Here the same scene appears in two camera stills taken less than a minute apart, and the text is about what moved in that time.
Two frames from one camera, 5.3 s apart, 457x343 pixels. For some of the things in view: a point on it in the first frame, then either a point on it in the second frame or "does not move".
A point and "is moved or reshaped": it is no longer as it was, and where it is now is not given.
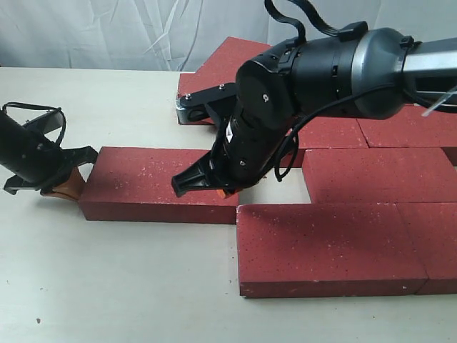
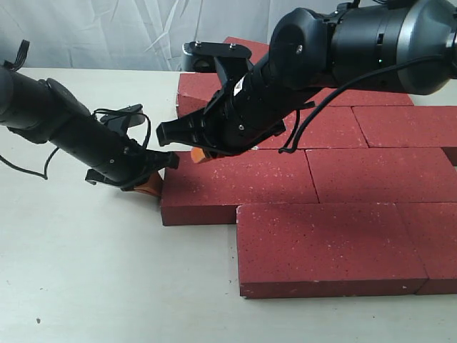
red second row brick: [350, 176] does not move
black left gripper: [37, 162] → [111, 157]
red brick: [310, 250] does not move
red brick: [433, 226] does not move
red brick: [137, 182] is moved or reshaped
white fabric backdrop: [164, 36] does not move
